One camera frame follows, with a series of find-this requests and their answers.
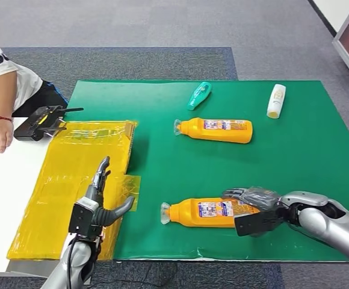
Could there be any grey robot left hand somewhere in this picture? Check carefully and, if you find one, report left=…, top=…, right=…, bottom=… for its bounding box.
left=85, top=155, right=135, bottom=228

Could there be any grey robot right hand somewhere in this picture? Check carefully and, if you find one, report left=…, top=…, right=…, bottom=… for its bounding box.
left=221, top=186, right=283, bottom=213

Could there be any black remote controller with antennas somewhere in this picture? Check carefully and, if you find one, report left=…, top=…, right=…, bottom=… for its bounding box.
left=14, top=105, right=84, bottom=142

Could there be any orange detergent bottle clear cap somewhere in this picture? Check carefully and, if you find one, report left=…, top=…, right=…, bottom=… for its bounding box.
left=160, top=197, right=261, bottom=229
left=174, top=117, right=254, bottom=145

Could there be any white plastic bottle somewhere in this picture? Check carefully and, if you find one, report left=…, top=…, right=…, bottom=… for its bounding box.
left=267, top=84, right=287, bottom=119

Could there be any teal plastic bottle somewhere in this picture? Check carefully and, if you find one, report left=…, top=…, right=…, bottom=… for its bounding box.
left=187, top=81, right=212, bottom=111

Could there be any green table mat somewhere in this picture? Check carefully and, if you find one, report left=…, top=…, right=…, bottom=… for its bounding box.
left=64, top=79, right=349, bottom=262

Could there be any yellow taped cardboard sheet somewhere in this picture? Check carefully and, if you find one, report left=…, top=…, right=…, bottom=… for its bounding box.
left=6, top=120, right=141, bottom=261

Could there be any person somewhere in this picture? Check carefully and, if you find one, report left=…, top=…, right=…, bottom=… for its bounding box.
left=0, top=30, right=68, bottom=119

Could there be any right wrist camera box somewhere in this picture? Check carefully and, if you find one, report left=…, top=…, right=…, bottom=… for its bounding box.
left=234, top=208, right=286, bottom=238

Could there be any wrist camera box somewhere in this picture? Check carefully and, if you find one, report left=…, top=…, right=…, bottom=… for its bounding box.
left=68, top=196, right=103, bottom=240
left=234, top=208, right=286, bottom=238

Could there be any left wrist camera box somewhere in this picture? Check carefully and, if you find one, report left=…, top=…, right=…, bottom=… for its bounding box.
left=68, top=196, right=103, bottom=240

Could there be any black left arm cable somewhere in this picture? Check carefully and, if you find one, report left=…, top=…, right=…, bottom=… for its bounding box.
left=67, top=235, right=79, bottom=289

